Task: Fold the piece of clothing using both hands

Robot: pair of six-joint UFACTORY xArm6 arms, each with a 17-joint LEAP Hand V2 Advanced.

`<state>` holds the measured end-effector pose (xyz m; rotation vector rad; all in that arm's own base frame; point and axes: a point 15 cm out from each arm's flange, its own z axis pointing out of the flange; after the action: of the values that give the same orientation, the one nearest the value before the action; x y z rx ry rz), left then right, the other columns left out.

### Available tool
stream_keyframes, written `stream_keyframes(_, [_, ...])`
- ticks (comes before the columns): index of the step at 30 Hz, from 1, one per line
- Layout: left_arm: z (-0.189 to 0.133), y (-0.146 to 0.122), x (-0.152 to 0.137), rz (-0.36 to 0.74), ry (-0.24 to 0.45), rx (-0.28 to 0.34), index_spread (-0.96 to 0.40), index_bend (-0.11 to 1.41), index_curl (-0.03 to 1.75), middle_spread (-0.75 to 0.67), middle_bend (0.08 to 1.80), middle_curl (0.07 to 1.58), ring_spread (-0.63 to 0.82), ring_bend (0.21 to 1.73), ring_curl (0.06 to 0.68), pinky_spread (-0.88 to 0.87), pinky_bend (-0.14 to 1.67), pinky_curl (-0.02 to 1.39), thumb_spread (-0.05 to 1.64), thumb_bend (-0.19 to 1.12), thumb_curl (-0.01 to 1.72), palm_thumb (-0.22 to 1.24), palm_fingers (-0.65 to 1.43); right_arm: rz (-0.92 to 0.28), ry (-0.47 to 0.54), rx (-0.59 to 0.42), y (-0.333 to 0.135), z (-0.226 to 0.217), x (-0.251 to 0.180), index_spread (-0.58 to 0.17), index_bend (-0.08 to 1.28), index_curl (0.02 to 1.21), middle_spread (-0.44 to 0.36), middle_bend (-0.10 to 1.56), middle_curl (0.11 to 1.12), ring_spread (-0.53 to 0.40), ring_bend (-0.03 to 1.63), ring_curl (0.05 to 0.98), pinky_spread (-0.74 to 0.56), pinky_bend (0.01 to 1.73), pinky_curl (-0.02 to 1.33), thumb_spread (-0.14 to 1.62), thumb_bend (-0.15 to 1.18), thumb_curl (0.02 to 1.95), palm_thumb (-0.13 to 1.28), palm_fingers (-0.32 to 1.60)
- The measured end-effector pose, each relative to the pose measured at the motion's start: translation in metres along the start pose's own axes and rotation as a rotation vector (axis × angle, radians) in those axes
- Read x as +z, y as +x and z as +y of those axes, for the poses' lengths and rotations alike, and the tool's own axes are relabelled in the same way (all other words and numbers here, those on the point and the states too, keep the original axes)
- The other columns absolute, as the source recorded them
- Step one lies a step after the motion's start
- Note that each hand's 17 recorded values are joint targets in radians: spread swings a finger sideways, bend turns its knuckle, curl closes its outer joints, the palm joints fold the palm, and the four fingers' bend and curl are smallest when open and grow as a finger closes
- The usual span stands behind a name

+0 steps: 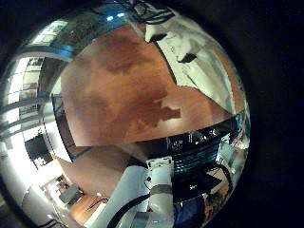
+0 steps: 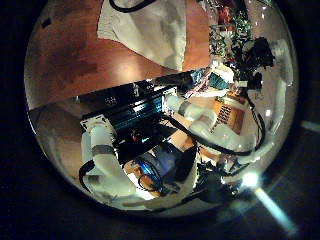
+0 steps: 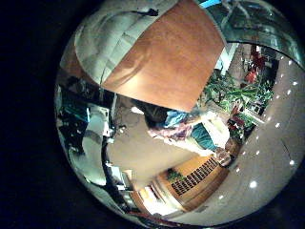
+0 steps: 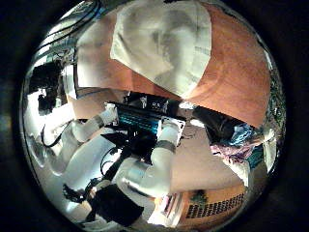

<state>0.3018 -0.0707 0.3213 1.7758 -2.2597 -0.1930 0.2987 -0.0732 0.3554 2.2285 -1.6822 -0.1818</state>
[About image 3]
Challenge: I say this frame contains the small green potted plant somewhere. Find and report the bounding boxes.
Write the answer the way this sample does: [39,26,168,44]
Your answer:
[166,169,186,184]

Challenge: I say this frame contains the large green leafy plants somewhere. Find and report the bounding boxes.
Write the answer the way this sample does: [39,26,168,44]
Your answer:
[199,69,275,116]

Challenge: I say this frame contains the wooden cabinet with grille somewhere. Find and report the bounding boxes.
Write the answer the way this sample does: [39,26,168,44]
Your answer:
[156,154,231,213]

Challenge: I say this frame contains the white knit garment black patches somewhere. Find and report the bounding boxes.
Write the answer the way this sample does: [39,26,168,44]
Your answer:
[74,0,179,86]

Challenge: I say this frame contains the red flowers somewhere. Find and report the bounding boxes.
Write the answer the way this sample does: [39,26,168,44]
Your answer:
[243,47,269,84]

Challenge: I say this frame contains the curved glass partition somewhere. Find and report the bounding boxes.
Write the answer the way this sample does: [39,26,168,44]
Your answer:
[203,0,305,66]

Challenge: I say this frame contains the person in teal shirt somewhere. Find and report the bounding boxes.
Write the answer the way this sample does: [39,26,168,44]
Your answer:
[187,118,235,168]

